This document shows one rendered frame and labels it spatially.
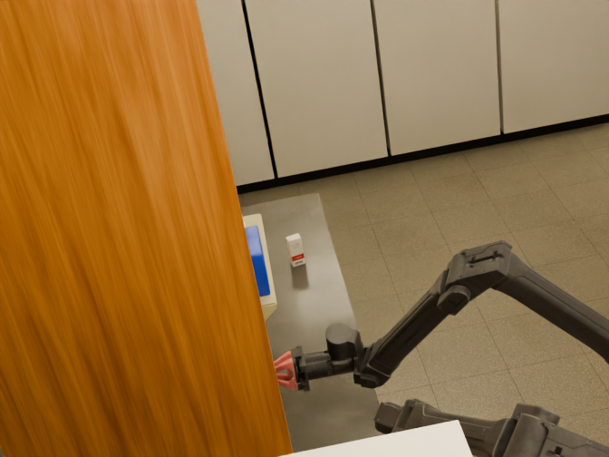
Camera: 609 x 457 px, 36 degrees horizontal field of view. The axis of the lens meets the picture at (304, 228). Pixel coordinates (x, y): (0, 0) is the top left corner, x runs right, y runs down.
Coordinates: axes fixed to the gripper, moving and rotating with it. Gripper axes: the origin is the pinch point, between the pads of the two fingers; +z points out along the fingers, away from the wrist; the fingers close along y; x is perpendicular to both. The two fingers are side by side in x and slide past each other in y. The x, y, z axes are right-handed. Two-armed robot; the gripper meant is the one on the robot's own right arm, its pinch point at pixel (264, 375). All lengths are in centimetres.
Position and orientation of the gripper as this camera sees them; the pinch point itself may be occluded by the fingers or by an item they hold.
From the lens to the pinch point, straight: 207.5
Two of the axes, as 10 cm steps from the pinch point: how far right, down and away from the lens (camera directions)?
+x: 1.7, 9.4, 2.9
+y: 0.8, 2.8, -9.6
